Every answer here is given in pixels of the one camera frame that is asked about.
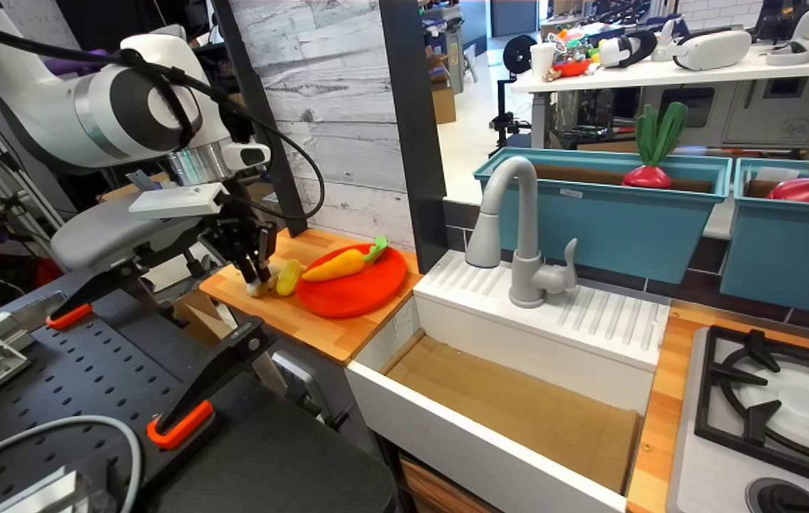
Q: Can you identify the black spool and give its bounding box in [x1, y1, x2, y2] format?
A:
[502, 33, 537, 76]

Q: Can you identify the stove knob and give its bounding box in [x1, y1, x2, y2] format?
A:
[745, 477, 809, 513]

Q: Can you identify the black burner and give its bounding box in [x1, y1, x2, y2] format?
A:
[693, 326, 809, 497]

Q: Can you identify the white table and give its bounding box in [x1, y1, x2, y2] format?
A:
[510, 41, 809, 152]

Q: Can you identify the cardboard box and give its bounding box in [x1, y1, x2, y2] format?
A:
[427, 48, 458, 126]

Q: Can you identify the orange plate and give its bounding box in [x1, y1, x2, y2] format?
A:
[295, 243, 409, 320]

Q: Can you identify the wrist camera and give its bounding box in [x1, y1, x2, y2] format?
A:
[128, 182, 227, 220]

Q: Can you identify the grey tap lever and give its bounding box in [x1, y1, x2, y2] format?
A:
[541, 238, 580, 295]

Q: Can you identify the grey tap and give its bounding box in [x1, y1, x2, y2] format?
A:
[464, 155, 580, 310]

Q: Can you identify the brown toy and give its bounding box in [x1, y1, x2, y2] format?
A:
[245, 274, 279, 299]

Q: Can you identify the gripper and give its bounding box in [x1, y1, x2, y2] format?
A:
[199, 212, 278, 286]

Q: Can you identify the white cup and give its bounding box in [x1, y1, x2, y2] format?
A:
[530, 42, 558, 80]

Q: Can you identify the toy kitchen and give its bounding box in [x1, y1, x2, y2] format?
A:
[199, 0, 809, 513]

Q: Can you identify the black clamp with orange tip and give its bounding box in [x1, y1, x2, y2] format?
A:
[46, 255, 157, 332]
[145, 316, 278, 452]

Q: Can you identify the grey cable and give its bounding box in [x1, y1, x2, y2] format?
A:
[0, 414, 143, 513]

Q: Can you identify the teal planter box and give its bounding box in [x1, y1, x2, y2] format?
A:
[719, 157, 809, 322]
[473, 147, 733, 285]

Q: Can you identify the white sink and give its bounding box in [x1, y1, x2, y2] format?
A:
[344, 249, 673, 513]

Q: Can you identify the yellow toy corn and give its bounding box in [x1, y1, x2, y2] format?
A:
[275, 258, 304, 297]

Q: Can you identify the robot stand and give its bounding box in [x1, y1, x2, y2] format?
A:
[0, 269, 399, 513]

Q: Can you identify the toy carrot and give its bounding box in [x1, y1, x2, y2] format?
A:
[302, 236, 391, 283]

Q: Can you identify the grey chair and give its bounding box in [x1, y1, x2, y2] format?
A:
[49, 187, 235, 274]

